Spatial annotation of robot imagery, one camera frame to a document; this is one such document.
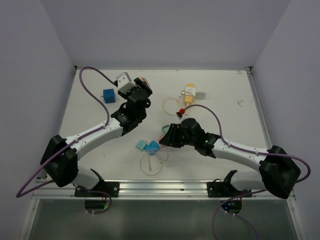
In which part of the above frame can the aluminium right side rail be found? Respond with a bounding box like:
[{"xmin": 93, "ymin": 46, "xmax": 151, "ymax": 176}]
[{"xmin": 244, "ymin": 67, "xmax": 273, "ymax": 149}]

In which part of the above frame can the salmon pink USB charger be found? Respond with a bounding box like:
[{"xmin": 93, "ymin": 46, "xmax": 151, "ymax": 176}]
[{"xmin": 158, "ymin": 134, "xmax": 165, "ymax": 142}]

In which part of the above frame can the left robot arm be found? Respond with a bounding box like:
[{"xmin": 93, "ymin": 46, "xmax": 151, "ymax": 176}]
[{"xmin": 40, "ymin": 78, "xmax": 153, "ymax": 197}]

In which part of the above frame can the yellow top plug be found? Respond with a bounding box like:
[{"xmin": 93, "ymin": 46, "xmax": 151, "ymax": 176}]
[{"xmin": 186, "ymin": 83, "xmax": 195, "ymax": 88}]

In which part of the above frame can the left black base bracket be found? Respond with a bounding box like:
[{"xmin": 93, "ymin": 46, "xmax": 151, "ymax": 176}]
[{"xmin": 74, "ymin": 181, "xmax": 120, "ymax": 198}]

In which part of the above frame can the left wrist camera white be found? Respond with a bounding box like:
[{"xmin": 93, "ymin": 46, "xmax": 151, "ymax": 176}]
[{"xmin": 114, "ymin": 72, "xmax": 136, "ymax": 95}]

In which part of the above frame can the aluminium rail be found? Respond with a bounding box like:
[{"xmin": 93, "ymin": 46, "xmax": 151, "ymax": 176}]
[
  {"xmin": 31, "ymin": 179, "xmax": 296, "ymax": 200},
  {"xmin": 244, "ymin": 67, "xmax": 273, "ymax": 149}
]

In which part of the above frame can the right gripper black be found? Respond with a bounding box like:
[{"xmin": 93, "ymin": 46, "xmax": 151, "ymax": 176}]
[{"xmin": 160, "ymin": 123, "xmax": 197, "ymax": 148}]

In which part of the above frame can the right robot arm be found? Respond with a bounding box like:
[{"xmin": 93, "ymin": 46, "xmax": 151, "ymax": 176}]
[{"xmin": 159, "ymin": 118, "xmax": 301, "ymax": 199}]

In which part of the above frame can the right black base bracket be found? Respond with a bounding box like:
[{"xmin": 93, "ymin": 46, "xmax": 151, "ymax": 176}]
[{"xmin": 206, "ymin": 179, "xmax": 252, "ymax": 198}]

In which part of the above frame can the dark blue cube socket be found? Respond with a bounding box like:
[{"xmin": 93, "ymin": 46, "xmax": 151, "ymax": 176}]
[{"xmin": 101, "ymin": 88, "xmax": 116, "ymax": 104}]

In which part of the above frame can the grey white charger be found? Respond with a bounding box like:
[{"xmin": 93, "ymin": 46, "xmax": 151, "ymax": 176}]
[{"xmin": 195, "ymin": 90, "xmax": 206, "ymax": 100}]

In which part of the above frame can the pink charging cable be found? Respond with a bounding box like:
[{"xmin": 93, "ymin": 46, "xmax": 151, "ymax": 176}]
[{"xmin": 139, "ymin": 146, "xmax": 170, "ymax": 177}]

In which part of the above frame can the white cube socket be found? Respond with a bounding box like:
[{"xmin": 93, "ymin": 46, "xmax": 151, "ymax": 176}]
[{"xmin": 185, "ymin": 86, "xmax": 196, "ymax": 96}]

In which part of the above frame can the black base bracket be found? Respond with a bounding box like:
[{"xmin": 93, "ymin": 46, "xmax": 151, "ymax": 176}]
[
  {"xmin": 206, "ymin": 179, "xmax": 252, "ymax": 198},
  {"xmin": 74, "ymin": 181, "xmax": 120, "ymax": 198}
]

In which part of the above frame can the pink cube socket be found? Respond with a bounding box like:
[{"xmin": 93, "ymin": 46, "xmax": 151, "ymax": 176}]
[{"xmin": 140, "ymin": 77, "xmax": 151, "ymax": 88}]

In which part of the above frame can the yellow charging cable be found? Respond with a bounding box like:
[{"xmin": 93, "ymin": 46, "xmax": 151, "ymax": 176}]
[{"xmin": 162, "ymin": 96, "xmax": 193, "ymax": 117}]

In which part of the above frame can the mint green USB charger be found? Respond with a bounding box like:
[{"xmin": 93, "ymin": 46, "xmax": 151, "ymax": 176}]
[{"xmin": 161, "ymin": 124, "xmax": 170, "ymax": 136}]

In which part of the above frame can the aluminium front rail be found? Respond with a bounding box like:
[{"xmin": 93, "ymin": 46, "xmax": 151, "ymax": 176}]
[{"xmin": 31, "ymin": 179, "xmax": 296, "ymax": 200}]

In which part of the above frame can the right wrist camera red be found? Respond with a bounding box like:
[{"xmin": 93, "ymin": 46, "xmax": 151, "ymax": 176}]
[{"xmin": 176, "ymin": 108, "xmax": 186, "ymax": 119}]

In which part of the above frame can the bright blue plug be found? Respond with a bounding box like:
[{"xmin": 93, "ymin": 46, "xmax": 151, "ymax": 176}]
[{"xmin": 144, "ymin": 140, "xmax": 161, "ymax": 156}]

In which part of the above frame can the yellow USB charger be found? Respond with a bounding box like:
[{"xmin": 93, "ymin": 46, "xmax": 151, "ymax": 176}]
[{"xmin": 184, "ymin": 94, "xmax": 194, "ymax": 106}]

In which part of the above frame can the light cyan USB charger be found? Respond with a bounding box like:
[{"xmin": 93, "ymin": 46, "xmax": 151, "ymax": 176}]
[{"xmin": 135, "ymin": 139, "xmax": 148, "ymax": 151}]

